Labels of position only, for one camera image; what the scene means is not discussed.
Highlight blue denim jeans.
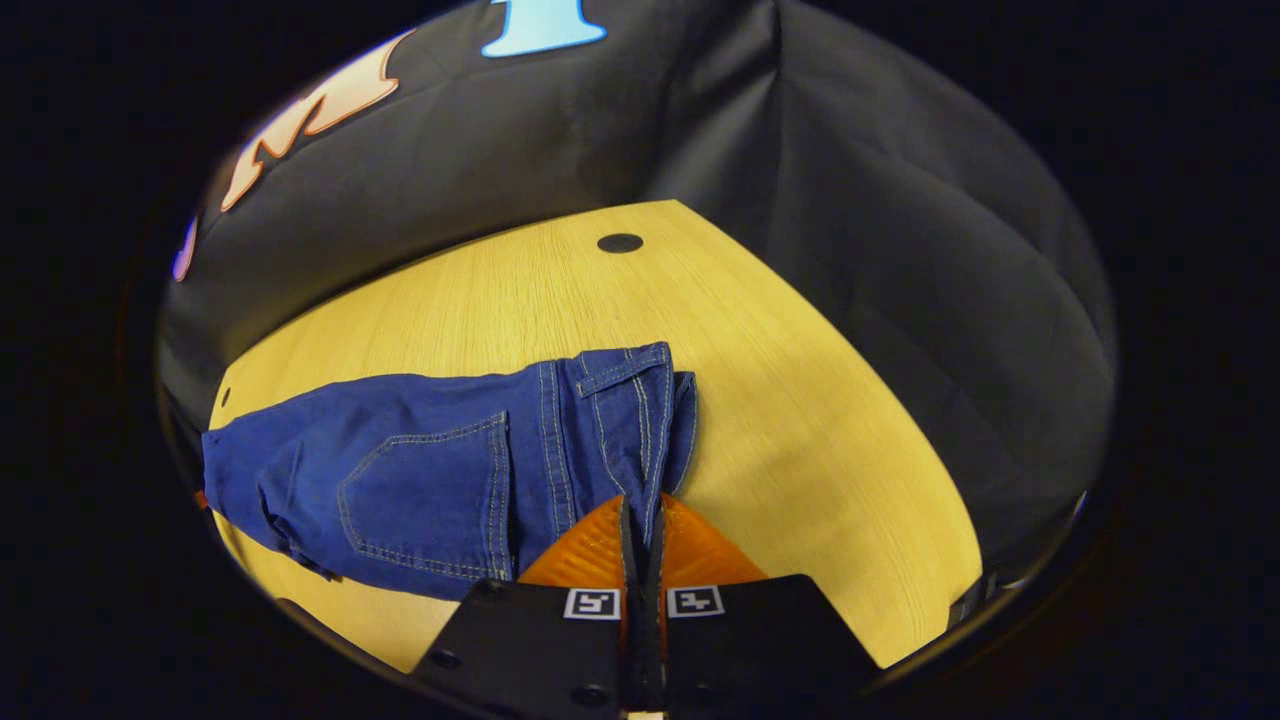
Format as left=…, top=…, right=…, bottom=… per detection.
left=200, top=341, right=699, bottom=601

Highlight black table edge clamp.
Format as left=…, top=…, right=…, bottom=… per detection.
left=945, top=573, right=1003, bottom=628

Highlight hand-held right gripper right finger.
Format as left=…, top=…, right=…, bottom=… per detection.
left=645, top=492, right=883, bottom=716

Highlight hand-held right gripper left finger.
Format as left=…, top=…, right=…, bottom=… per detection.
left=408, top=492, right=639, bottom=716

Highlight black backdrop cloth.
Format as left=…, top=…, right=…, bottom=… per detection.
left=155, top=0, right=1119, bottom=591

